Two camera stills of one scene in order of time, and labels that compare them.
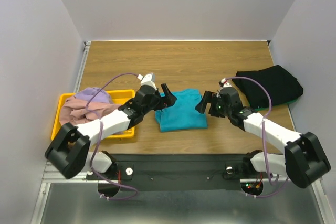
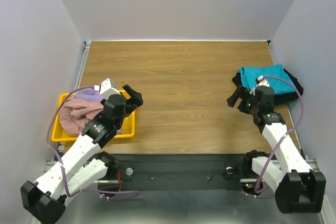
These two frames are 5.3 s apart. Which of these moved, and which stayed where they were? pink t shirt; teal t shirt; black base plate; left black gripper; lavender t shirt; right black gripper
Moved: teal t shirt; right black gripper; left black gripper
Stayed: black base plate; lavender t shirt; pink t shirt
